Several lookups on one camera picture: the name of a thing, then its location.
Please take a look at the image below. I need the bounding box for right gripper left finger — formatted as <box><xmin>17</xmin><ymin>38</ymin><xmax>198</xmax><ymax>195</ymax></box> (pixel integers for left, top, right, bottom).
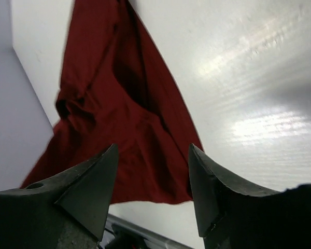
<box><xmin>0</xmin><ymin>144</ymin><xmax>119</xmax><ymax>248</ymax></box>

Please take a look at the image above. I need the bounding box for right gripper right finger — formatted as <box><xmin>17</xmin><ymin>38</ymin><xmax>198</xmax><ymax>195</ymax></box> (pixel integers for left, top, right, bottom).
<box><xmin>189</xmin><ymin>144</ymin><xmax>311</xmax><ymax>248</ymax></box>

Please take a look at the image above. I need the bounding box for dark red t-shirt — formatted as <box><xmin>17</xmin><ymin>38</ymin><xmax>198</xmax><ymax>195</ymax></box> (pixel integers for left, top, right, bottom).
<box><xmin>22</xmin><ymin>0</ymin><xmax>200</xmax><ymax>204</ymax></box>

